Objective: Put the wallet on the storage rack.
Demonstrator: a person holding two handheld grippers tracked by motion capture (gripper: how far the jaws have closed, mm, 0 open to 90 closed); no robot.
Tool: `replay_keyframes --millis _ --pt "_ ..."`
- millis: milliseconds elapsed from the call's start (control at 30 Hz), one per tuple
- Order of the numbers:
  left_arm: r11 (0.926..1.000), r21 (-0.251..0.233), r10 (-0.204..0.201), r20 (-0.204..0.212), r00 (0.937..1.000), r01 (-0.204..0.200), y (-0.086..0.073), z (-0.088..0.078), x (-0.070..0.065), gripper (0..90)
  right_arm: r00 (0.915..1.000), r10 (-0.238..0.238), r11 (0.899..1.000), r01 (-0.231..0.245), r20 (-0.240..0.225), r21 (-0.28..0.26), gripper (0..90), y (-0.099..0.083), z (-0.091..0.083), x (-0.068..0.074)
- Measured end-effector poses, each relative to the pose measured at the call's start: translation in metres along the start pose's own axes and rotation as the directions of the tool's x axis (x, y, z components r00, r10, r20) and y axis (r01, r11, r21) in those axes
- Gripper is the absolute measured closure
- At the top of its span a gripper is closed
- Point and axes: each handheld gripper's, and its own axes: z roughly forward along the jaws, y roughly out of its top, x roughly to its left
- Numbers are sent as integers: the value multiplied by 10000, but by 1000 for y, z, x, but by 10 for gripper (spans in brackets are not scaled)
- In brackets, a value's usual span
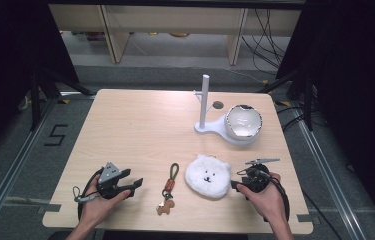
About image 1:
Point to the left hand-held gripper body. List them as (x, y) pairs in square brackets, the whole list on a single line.
[(108, 175)]

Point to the white key stand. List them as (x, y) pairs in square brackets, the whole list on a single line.
[(204, 100)]

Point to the white plush bear pouch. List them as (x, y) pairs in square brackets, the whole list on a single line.
[(208, 176)]

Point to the white ceramic bowl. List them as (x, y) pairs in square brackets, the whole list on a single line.
[(243, 121)]

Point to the aluminium floor rail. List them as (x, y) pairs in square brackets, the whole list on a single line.
[(11, 173), (328, 180)]

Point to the black metal stand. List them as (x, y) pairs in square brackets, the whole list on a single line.
[(307, 100), (35, 100)]

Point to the person's right hand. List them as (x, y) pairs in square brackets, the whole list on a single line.
[(270, 203)]

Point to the person's left hand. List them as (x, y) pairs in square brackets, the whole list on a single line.
[(93, 208)]

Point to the beige wooden desk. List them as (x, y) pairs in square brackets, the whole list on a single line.
[(175, 18)]

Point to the dark curtain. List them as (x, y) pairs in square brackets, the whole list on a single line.
[(358, 66), (8, 50)]

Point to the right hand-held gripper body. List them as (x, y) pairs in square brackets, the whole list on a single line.
[(256, 178)]

